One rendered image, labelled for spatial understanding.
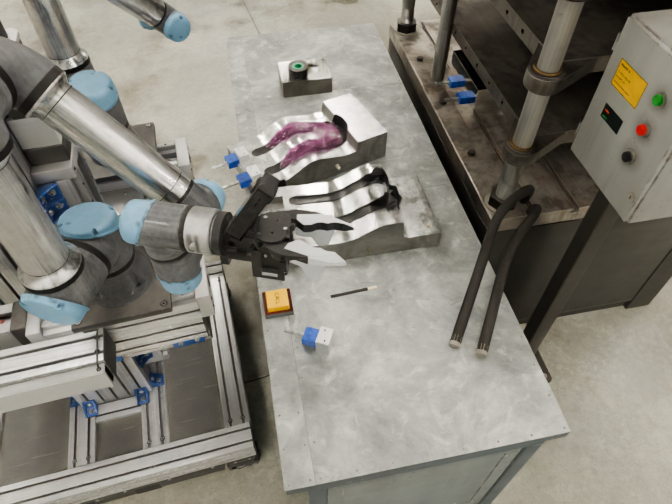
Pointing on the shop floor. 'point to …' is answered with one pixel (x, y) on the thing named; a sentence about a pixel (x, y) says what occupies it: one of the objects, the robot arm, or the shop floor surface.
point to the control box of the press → (619, 155)
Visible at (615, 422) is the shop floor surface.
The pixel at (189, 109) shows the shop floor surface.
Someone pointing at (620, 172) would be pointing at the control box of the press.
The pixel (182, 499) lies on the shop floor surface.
